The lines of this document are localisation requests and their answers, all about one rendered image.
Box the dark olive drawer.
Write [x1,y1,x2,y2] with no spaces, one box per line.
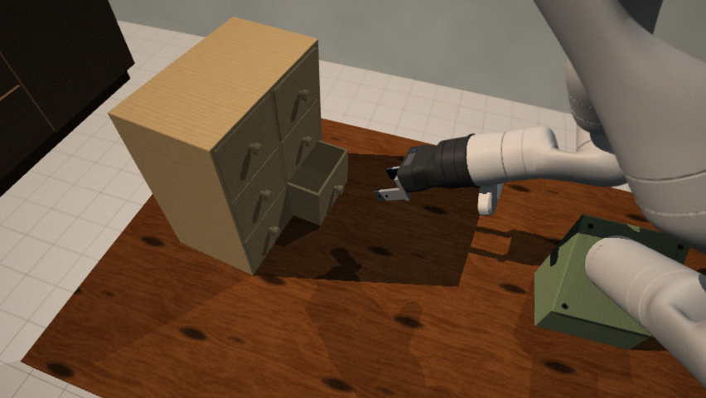
[273,47,319,139]
[288,140,348,226]
[213,93,278,200]
[244,188,290,270]
[281,99,320,180]
[231,146,285,240]

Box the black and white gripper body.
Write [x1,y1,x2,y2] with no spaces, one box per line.
[397,131,512,216]

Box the tan wooden chest of drawers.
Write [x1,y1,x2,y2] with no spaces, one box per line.
[108,17,322,275]

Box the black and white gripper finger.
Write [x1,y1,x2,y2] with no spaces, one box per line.
[386,166,399,179]
[374,176,412,201]

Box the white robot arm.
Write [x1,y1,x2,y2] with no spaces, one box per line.
[502,0,706,389]

